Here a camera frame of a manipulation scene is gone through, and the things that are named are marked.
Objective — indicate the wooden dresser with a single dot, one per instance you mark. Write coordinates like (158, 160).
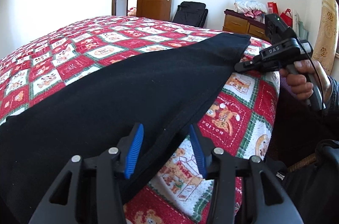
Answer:
(240, 24)

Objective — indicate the clothes pile on dresser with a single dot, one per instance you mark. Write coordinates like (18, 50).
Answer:
(252, 9)

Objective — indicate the black pants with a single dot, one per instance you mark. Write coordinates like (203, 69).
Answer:
(166, 91)

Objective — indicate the red checkered bed quilt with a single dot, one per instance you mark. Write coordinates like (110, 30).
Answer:
(240, 120)

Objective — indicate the red bag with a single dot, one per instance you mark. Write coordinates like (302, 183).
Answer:
(286, 16)

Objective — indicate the golden curtain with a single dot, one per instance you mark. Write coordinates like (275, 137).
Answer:
(326, 43)

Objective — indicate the person right hand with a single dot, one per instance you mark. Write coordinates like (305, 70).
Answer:
(298, 83)

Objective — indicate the black folding chair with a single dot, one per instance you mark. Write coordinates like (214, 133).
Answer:
(191, 13)

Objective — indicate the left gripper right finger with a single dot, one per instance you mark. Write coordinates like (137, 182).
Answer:
(217, 165)

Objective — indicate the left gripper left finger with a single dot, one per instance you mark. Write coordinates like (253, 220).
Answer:
(117, 164)

